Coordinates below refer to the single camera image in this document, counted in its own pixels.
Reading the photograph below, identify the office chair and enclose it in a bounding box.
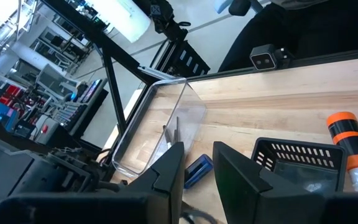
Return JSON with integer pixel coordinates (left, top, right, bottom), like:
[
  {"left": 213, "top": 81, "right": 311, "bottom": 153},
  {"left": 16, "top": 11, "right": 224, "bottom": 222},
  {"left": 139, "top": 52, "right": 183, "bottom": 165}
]
[{"left": 213, "top": 0, "right": 253, "bottom": 17}]

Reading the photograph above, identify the black slotted plastic basket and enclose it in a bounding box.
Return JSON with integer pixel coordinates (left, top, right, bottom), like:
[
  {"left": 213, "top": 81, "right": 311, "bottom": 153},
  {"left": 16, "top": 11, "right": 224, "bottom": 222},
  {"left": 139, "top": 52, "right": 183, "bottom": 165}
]
[{"left": 250, "top": 136, "right": 349, "bottom": 195}]

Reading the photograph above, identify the blue paint bottle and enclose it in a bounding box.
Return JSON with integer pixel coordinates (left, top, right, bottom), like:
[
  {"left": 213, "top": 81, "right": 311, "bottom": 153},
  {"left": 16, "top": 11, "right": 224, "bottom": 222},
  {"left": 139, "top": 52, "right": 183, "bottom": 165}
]
[{"left": 183, "top": 153, "right": 214, "bottom": 190}]

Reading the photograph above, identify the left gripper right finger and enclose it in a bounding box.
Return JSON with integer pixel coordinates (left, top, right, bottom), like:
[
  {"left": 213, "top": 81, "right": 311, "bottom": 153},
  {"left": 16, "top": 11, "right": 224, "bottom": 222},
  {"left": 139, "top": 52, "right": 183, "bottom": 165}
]
[{"left": 213, "top": 141, "right": 323, "bottom": 224}]

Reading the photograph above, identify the orange paint bottle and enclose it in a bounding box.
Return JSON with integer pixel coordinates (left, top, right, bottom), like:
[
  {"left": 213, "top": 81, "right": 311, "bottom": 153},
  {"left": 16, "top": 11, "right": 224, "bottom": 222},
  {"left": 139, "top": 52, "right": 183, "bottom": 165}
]
[{"left": 326, "top": 111, "right": 358, "bottom": 193}]

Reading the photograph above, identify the fan paintbrush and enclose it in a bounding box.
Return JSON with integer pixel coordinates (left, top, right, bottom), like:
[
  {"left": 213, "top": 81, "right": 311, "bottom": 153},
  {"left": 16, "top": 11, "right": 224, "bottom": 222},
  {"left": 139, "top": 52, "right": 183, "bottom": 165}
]
[{"left": 162, "top": 124, "right": 174, "bottom": 151}]

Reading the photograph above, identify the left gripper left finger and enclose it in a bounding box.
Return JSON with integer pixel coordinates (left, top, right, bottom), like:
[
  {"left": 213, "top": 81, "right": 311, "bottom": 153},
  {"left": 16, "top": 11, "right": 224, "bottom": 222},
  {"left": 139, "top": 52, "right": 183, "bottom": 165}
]
[{"left": 126, "top": 141, "right": 185, "bottom": 224}]

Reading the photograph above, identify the black drawer cabinet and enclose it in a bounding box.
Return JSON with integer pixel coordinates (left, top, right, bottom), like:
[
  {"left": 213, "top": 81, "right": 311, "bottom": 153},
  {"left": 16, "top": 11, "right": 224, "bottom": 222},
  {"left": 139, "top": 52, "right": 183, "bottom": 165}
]
[{"left": 154, "top": 39, "right": 211, "bottom": 77}]

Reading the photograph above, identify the clear plastic bin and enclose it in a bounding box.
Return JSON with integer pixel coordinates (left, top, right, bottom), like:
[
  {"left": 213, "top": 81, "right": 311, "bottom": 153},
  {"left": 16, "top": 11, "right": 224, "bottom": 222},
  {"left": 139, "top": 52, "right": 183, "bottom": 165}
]
[{"left": 111, "top": 77, "right": 208, "bottom": 179}]

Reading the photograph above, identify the person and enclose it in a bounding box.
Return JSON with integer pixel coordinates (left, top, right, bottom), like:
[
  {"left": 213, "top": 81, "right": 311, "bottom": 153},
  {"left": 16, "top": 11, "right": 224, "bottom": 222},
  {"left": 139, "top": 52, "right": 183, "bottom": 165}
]
[{"left": 218, "top": 0, "right": 358, "bottom": 73}]

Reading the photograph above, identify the black aluminium rig frame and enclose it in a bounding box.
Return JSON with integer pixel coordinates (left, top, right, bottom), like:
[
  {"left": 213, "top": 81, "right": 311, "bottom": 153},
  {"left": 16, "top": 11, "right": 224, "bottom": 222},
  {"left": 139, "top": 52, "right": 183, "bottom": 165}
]
[{"left": 40, "top": 0, "right": 358, "bottom": 138}]

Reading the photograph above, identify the white column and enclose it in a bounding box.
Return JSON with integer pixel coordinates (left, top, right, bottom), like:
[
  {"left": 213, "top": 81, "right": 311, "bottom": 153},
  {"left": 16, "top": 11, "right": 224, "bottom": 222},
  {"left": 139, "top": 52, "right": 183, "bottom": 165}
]
[{"left": 85, "top": 0, "right": 152, "bottom": 44}]

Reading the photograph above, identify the table-level camera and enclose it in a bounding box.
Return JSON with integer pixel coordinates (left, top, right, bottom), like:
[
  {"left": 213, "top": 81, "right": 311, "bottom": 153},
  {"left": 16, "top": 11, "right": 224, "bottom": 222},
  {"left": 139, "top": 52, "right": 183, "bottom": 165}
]
[{"left": 249, "top": 43, "right": 293, "bottom": 71}]

